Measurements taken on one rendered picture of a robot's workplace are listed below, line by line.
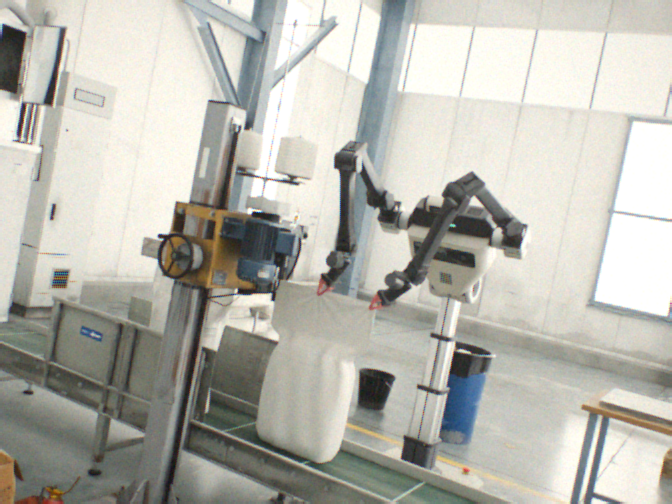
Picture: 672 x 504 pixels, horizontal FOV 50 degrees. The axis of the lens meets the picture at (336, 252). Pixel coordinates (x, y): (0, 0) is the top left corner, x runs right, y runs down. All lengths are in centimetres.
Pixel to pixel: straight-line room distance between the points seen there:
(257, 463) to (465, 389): 236
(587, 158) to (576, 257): 143
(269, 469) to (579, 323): 824
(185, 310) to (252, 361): 84
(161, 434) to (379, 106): 943
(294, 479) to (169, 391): 61
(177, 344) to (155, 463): 49
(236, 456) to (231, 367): 75
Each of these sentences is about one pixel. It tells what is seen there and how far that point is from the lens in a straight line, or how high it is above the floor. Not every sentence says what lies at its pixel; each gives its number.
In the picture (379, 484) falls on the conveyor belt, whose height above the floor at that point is 38.
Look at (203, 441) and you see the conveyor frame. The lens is 321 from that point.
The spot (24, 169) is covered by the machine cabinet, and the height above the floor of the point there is 129.
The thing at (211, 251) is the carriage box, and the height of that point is 117.
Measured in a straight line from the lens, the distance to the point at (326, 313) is 308.
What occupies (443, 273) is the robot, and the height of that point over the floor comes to 124.
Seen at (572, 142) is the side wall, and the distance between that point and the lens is 1107.
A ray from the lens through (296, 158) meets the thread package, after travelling 291.
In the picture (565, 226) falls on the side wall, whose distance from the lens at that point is 1091.
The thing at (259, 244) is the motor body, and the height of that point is 124.
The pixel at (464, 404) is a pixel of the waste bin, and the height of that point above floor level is 29.
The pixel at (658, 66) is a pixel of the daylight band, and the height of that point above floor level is 428.
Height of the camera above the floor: 141
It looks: 3 degrees down
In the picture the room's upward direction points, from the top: 11 degrees clockwise
